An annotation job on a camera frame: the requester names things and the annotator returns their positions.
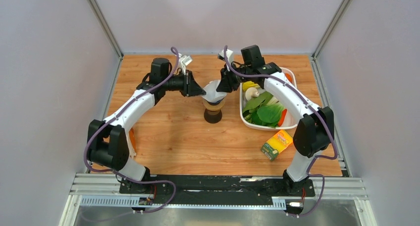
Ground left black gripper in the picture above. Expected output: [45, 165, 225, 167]
[162, 70, 207, 98]

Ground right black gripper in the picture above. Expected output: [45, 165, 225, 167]
[216, 62, 252, 93]

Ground single white paper filter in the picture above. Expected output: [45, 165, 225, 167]
[202, 79, 227, 103]

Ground wooden dripper holder ring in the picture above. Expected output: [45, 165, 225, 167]
[202, 100, 226, 112]

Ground brown glass coffee carafe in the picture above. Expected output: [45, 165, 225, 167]
[204, 109, 222, 124]

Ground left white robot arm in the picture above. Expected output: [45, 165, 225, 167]
[84, 56, 206, 194]

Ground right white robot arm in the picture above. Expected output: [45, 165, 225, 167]
[218, 45, 338, 195]

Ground white paper coffee filters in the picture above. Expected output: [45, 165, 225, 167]
[127, 128, 136, 159]

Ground yellow napa cabbage toy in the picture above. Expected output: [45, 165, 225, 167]
[242, 81, 260, 91]

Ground white mushroom toy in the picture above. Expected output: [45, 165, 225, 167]
[245, 87, 260, 101]

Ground green bok choy toy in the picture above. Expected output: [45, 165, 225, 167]
[242, 102, 286, 127]
[242, 92, 273, 113]

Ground small orange pumpkin toy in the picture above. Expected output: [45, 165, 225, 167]
[285, 73, 293, 83]

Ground orange carrot toy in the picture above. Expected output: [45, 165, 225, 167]
[277, 109, 287, 127]

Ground white rectangular tray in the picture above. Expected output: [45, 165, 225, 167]
[239, 67, 297, 131]

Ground yellow green juice box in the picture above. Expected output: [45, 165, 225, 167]
[261, 130, 293, 162]

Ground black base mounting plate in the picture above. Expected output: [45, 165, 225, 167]
[119, 174, 315, 206]

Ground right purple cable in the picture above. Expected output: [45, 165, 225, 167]
[223, 45, 339, 218]

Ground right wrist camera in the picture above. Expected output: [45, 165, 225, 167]
[217, 48, 234, 71]

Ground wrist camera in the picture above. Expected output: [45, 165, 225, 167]
[217, 48, 234, 71]
[178, 54, 193, 75]

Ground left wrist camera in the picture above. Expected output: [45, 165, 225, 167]
[178, 54, 193, 75]

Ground aluminium frame rail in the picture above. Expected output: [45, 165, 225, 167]
[59, 173, 376, 226]

